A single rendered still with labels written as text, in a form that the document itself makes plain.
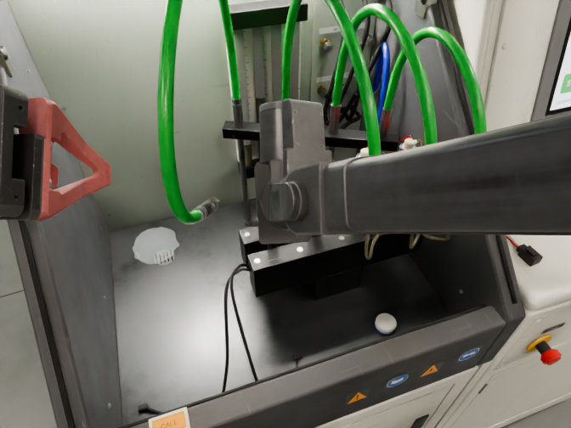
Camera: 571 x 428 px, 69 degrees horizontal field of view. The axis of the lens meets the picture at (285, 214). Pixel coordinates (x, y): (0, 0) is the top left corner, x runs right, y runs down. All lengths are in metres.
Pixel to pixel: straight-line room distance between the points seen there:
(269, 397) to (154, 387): 0.24
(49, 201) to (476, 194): 0.23
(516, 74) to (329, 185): 0.55
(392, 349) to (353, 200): 0.42
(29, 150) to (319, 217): 0.19
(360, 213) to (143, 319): 0.64
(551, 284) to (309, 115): 0.54
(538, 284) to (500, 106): 0.30
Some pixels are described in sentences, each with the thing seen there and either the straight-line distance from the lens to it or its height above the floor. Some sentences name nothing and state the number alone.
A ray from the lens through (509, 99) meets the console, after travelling 0.83.
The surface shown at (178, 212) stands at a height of 1.24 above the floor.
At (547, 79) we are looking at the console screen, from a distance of 0.87.
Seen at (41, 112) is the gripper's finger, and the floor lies 1.42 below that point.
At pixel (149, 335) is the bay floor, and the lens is 0.85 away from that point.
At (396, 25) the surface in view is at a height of 1.35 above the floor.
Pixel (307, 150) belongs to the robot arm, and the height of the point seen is 1.31.
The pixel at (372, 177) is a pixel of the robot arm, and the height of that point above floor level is 1.36.
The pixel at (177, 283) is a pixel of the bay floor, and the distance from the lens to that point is 0.90.
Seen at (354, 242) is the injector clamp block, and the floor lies 0.98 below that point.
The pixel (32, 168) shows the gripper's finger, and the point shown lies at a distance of 0.26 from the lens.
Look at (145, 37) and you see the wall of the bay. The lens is 0.80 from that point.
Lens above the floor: 1.54
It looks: 45 degrees down
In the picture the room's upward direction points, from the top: straight up
